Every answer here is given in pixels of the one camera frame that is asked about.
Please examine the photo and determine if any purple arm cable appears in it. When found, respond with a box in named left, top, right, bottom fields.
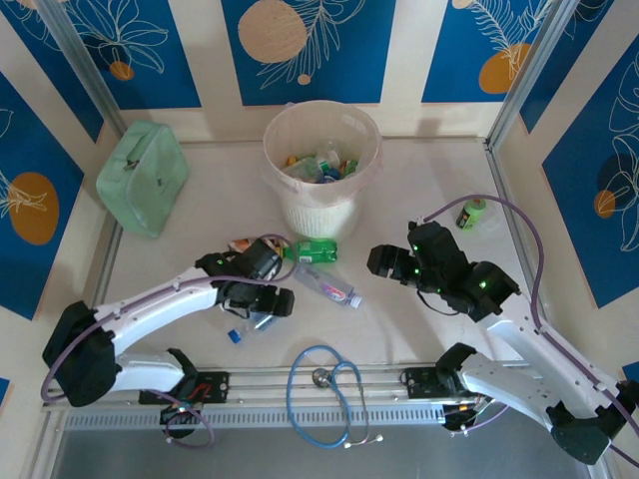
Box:
left=421, top=194, right=639, bottom=456
left=40, top=233, right=300, bottom=404

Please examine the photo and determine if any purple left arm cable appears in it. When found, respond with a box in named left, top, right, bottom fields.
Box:
left=40, top=233, right=300, bottom=404

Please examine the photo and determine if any grey metal front panel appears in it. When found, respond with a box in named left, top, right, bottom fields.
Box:
left=49, top=427, right=600, bottom=479

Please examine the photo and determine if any aluminium table side rail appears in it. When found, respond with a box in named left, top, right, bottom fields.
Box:
left=484, top=139, right=618, bottom=479
left=27, top=222, right=125, bottom=479

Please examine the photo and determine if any small green can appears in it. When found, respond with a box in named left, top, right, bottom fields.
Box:
left=456, top=197, right=488, bottom=232

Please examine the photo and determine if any blue stethoscope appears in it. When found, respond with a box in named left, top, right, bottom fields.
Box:
left=286, top=343, right=385, bottom=450

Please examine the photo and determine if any white plastic bin with liner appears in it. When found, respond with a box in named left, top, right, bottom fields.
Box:
left=262, top=99, right=383, bottom=239

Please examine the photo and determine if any aluminium frame post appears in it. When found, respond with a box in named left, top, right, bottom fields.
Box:
left=37, top=0, right=129, bottom=139
left=486, top=0, right=585, bottom=151

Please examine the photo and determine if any clear bottle purple label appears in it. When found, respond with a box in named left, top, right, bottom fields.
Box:
left=294, top=263, right=363, bottom=309

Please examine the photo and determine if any clear bottle green cap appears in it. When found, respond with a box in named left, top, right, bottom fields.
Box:
left=314, top=141, right=340, bottom=169

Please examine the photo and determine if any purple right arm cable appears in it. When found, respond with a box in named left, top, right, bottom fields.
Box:
left=421, top=194, right=639, bottom=456

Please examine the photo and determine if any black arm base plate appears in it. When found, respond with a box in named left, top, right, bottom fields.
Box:
left=402, top=367, right=450, bottom=400
left=138, top=369, right=232, bottom=406

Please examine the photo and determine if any clear bottle blue cap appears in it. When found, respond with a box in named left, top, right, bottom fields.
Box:
left=227, top=311, right=280, bottom=345

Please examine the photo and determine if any thin purple base cable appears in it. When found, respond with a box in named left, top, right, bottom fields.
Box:
left=443, top=398, right=515, bottom=439
left=162, top=391, right=220, bottom=447

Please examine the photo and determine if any grey slotted cable duct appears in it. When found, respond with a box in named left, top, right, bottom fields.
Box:
left=62, top=404, right=448, bottom=431

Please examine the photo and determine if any mint green zip pouch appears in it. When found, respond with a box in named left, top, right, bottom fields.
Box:
left=95, top=121, right=191, bottom=240

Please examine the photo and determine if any aluminium rail with arm bases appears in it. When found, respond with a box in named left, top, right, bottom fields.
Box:
left=42, top=366, right=530, bottom=408

